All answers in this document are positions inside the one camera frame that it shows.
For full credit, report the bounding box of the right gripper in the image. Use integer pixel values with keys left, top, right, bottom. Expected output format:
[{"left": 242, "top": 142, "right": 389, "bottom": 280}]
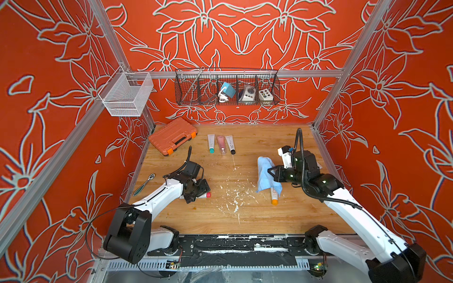
[{"left": 265, "top": 165, "right": 308, "bottom": 187}]

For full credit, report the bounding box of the pink cap toothpaste tube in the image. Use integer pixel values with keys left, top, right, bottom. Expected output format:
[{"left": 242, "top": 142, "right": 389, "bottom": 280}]
[{"left": 179, "top": 192, "right": 211, "bottom": 199}]

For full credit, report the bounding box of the blue microfiber cloth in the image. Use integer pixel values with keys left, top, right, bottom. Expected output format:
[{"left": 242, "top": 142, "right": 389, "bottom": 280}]
[{"left": 257, "top": 156, "right": 283, "bottom": 196}]

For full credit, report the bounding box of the green cap toothpaste tube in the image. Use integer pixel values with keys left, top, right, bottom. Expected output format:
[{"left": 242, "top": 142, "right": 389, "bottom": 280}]
[{"left": 208, "top": 134, "right": 215, "bottom": 153}]

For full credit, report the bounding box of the pink translucent tube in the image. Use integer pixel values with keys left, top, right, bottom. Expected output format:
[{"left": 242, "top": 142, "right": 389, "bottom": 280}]
[{"left": 217, "top": 135, "right": 227, "bottom": 155}]

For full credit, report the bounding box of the black cap white tube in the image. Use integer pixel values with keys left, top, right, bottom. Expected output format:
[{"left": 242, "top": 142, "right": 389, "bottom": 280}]
[{"left": 225, "top": 136, "right": 236, "bottom": 155}]

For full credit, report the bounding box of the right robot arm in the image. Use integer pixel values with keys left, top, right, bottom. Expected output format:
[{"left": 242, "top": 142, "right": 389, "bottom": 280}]
[{"left": 267, "top": 129, "right": 427, "bottom": 283}]

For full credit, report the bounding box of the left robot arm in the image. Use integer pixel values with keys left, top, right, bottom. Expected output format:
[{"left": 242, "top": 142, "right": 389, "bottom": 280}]
[{"left": 103, "top": 147, "right": 211, "bottom": 264}]

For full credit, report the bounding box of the orange cap toothpaste tube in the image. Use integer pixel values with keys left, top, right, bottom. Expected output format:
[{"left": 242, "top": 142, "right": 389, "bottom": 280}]
[{"left": 270, "top": 187, "right": 279, "bottom": 206}]

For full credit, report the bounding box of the ratchet wrench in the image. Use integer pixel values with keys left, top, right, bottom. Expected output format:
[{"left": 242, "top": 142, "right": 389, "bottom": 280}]
[{"left": 133, "top": 173, "right": 155, "bottom": 196}]

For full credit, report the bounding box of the orange tool case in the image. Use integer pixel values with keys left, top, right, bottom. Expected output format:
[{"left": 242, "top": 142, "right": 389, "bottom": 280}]
[{"left": 149, "top": 117, "right": 198, "bottom": 156}]

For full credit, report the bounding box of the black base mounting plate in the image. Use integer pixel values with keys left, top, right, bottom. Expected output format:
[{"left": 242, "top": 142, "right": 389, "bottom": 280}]
[{"left": 139, "top": 234, "right": 332, "bottom": 271}]

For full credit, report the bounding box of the white button box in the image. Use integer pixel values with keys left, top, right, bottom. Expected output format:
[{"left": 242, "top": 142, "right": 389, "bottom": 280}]
[{"left": 258, "top": 88, "right": 274, "bottom": 105}]

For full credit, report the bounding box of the white round dial device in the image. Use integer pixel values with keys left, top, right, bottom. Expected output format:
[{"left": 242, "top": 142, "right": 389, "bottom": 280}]
[{"left": 239, "top": 84, "right": 257, "bottom": 104}]

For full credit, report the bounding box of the teal white charger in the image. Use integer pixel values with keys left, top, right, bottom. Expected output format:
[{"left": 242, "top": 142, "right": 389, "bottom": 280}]
[{"left": 218, "top": 82, "right": 236, "bottom": 103}]

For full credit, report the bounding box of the clear plastic bin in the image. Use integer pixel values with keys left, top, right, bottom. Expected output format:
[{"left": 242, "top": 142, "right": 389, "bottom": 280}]
[{"left": 99, "top": 73, "right": 154, "bottom": 117}]

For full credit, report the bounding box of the black wire basket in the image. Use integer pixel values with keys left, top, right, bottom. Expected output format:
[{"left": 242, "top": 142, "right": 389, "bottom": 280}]
[{"left": 175, "top": 67, "right": 281, "bottom": 106}]

